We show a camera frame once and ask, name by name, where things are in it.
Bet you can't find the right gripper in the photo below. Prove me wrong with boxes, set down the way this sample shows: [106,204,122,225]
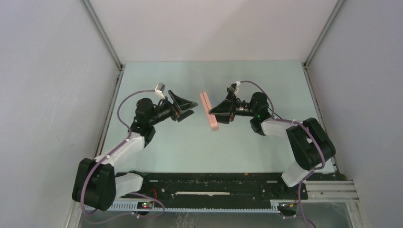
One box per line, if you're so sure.
[209,91,257,124]

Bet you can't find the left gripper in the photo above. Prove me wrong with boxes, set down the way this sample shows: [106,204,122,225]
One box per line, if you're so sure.
[149,90,197,126]

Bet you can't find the pink glasses case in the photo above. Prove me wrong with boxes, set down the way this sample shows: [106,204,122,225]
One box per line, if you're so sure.
[200,91,219,132]

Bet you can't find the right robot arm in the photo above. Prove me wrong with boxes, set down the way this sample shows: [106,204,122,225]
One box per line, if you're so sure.
[200,88,336,199]

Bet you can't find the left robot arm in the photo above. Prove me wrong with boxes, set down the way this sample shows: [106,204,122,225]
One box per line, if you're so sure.
[72,89,198,211]

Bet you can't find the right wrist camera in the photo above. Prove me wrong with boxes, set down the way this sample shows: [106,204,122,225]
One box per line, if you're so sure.
[228,81,241,95]

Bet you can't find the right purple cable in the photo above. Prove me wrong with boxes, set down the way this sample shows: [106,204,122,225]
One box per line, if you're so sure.
[239,80,326,228]

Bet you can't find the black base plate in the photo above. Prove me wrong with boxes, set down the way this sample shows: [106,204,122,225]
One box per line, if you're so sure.
[119,171,316,209]

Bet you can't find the blue toothed cable duct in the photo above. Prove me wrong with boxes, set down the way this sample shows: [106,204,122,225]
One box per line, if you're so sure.
[82,201,284,214]

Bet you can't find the aluminium frame rail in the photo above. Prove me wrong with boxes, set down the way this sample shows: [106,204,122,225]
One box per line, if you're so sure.
[73,179,360,204]

